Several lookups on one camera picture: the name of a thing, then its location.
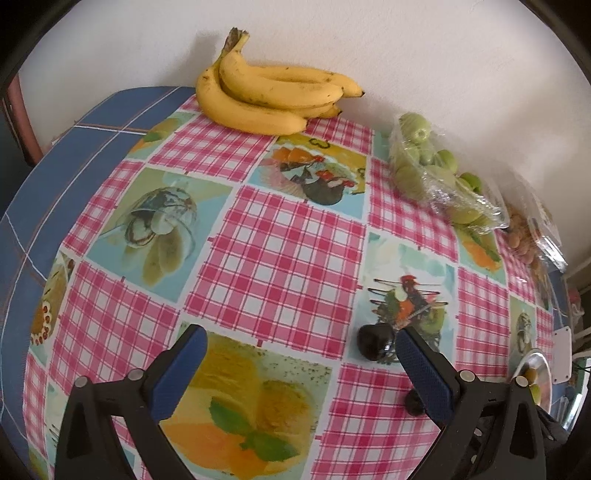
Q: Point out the blue plaid undercloth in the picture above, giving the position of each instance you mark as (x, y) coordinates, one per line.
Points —
(45, 208)

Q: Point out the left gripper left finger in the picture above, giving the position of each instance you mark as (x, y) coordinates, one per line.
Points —
(88, 445)

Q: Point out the dark plum upper left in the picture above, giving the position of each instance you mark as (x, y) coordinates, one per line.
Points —
(376, 342)

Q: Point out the dark plum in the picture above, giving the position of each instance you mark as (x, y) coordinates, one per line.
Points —
(376, 342)
(414, 404)

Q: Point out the dark plum centre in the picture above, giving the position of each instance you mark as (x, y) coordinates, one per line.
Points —
(414, 404)

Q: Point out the clear box of longans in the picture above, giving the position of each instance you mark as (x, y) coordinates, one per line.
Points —
(539, 222)

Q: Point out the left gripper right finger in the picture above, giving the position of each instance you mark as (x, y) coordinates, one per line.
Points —
(487, 430)

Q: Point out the large green mango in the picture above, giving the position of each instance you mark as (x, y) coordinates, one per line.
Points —
(536, 393)

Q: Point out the yellow banana bunch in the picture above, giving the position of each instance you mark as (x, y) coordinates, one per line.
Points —
(271, 100)

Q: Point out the plastic tray of green fruits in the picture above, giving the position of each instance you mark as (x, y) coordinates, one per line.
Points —
(427, 169)

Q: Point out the checkered fruit print tablecloth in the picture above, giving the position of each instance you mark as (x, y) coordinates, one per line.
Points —
(283, 249)

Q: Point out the pink chair frame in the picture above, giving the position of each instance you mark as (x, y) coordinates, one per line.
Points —
(20, 122)

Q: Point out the white plastic device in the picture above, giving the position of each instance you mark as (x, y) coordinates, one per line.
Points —
(561, 355)

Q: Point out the silver metal bowl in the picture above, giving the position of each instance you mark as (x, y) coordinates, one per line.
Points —
(537, 360)

